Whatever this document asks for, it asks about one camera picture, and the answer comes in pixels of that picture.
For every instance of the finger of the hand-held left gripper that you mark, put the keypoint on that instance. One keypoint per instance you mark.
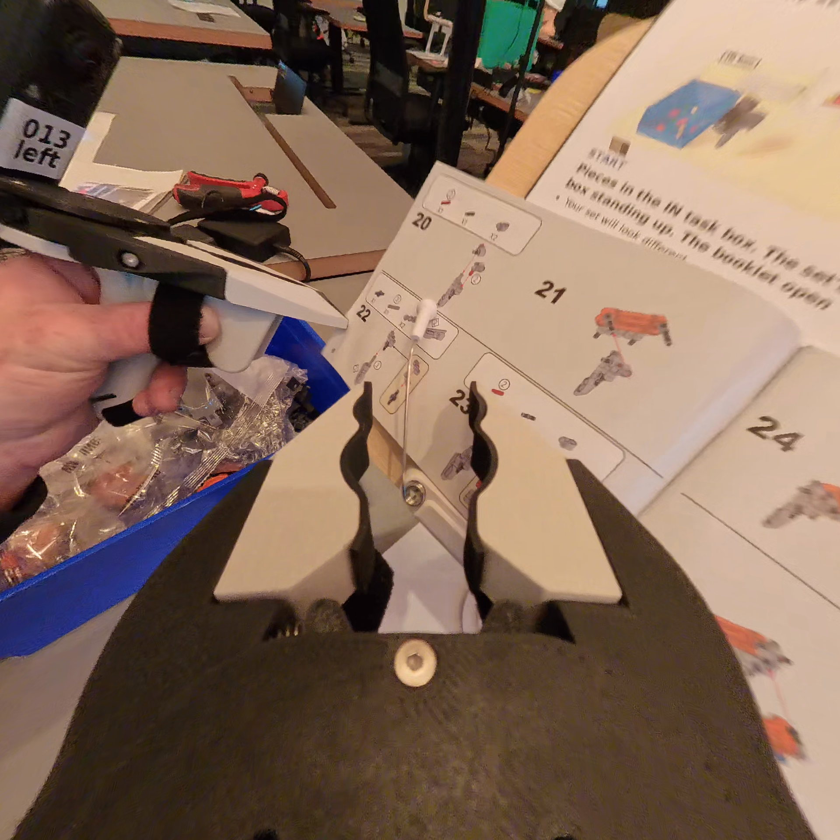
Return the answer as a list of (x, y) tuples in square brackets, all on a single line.
[(282, 298)]

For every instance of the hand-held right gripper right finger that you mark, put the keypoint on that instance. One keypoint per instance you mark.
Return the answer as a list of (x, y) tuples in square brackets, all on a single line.
[(544, 525)]

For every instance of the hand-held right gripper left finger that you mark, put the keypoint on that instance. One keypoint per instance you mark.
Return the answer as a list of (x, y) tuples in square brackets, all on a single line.
[(289, 525)]

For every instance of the instruction booklet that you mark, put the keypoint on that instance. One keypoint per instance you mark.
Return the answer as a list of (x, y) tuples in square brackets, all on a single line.
[(623, 361)]

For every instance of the white paper sheet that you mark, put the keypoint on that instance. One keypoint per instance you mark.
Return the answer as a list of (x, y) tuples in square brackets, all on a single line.
[(124, 187)]

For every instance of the black power adapter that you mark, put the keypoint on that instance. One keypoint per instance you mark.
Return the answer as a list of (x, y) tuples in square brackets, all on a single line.
[(246, 236)]

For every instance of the red black hand tool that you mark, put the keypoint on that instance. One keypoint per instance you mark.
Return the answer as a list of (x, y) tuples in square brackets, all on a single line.
[(223, 193)]

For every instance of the clear plastic bag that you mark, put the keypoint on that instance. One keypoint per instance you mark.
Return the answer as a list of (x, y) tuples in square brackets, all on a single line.
[(164, 459)]

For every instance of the grey desk wooden edge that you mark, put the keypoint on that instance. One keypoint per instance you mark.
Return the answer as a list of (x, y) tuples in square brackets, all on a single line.
[(197, 118)]

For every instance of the blue plastic bin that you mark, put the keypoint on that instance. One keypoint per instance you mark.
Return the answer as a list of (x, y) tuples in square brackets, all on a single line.
[(98, 577)]

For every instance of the wooden desk black legs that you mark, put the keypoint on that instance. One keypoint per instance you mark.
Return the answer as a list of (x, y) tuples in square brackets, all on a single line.
[(197, 33)]

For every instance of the black chair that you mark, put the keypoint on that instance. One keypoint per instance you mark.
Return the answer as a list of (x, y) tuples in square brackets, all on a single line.
[(390, 72)]

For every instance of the wooden board document stand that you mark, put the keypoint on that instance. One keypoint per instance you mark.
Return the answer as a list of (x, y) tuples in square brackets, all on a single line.
[(558, 118)]

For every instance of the white instruction sheet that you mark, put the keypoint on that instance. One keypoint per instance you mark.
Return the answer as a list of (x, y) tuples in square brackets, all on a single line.
[(689, 164)]

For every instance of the black post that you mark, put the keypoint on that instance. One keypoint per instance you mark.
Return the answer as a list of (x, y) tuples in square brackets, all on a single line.
[(459, 79)]

